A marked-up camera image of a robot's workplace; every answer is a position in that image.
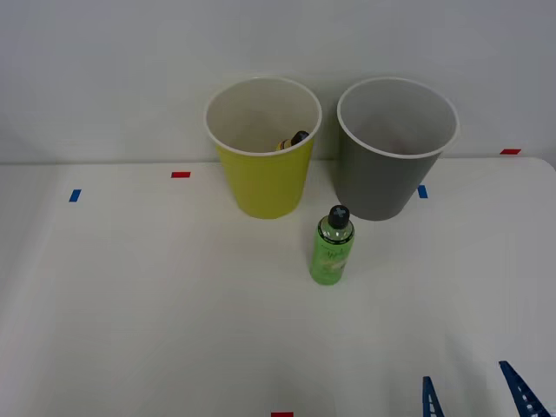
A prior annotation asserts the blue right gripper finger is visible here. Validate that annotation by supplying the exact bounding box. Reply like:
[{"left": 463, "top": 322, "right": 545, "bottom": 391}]
[
  {"left": 421, "top": 375, "right": 445, "bottom": 417},
  {"left": 498, "top": 360, "right": 553, "bottom": 417}
]

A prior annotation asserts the yellow-green plastic bin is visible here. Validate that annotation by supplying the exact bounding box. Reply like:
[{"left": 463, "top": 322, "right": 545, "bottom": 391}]
[{"left": 202, "top": 76, "right": 323, "bottom": 220}]

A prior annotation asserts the green plastic bottle black cap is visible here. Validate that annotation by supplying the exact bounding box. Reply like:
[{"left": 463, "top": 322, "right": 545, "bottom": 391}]
[{"left": 308, "top": 204, "right": 356, "bottom": 287}]

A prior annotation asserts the grey plastic bin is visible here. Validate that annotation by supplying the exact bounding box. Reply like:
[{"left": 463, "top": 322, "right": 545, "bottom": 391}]
[{"left": 336, "top": 76, "right": 460, "bottom": 222}]

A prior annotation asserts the yellow plastic bottle black cap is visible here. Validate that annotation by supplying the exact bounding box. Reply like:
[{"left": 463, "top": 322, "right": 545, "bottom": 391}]
[{"left": 274, "top": 129, "right": 311, "bottom": 153}]

